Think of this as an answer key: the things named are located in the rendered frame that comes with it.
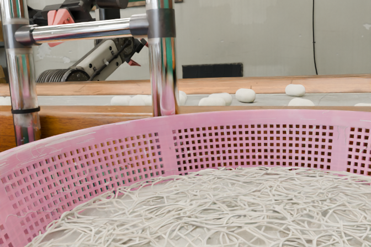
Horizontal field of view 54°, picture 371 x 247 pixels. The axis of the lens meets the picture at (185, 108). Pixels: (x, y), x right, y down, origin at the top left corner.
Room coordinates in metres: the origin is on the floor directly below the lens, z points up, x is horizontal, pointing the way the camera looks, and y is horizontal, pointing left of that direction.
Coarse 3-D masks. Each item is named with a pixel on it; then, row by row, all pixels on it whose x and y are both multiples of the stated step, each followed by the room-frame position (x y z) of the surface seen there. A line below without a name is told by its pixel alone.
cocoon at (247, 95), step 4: (236, 92) 0.55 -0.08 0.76; (240, 92) 0.54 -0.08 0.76; (244, 92) 0.54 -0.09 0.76; (248, 92) 0.53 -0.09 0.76; (252, 92) 0.53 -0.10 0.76; (236, 96) 0.55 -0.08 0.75; (240, 96) 0.54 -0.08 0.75; (244, 96) 0.53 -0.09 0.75; (248, 96) 0.53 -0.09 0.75; (252, 96) 0.53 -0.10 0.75; (240, 100) 0.55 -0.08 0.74; (244, 100) 0.54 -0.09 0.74; (248, 100) 0.53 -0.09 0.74; (252, 100) 0.53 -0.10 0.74
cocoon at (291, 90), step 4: (292, 84) 0.59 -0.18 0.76; (288, 88) 0.59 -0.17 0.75; (292, 88) 0.58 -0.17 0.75; (296, 88) 0.57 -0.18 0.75; (300, 88) 0.57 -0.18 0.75; (304, 88) 0.58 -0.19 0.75; (288, 92) 0.59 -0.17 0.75; (292, 92) 0.58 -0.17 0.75; (296, 92) 0.57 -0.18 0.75; (300, 92) 0.57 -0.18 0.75; (304, 92) 0.57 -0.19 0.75
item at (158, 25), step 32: (0, 0) 0.35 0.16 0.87; (160, 0) 0.29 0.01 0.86; (32, 32) 0.34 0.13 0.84; (64, 32) 0.32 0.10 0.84; (96, 32) 0.31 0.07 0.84; (128, 32) 0.30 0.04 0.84; (160, 32) 0.29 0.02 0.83; (32, 64) 0.35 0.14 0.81; (160, 64) 0.29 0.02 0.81; (32, 96) 0.35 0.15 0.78; (160, 96) 0.29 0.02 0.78; (32, 128) 0.34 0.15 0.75; (160, 160) 0.29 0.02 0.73; (96, 192) 0.31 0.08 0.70
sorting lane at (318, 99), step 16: (48, 96) 0.81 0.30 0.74; (64, 96) 0.79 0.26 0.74; (80, 96) 0.77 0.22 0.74; (96, 96) 0.75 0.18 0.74; (112, 96) 0.73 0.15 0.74; (192, 96) 0.66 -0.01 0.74; (208, 96) 0.65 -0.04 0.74; (256, 96) 0.61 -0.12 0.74; (272, 96) 0.60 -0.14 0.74; (288, 96) 0.59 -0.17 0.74; (304, 96) 0.58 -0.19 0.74; (320, 96) 0.57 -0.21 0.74; (336, 96) 0.56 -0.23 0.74; (352, 96) 0.55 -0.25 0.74; (368, 96) 0.54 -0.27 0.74
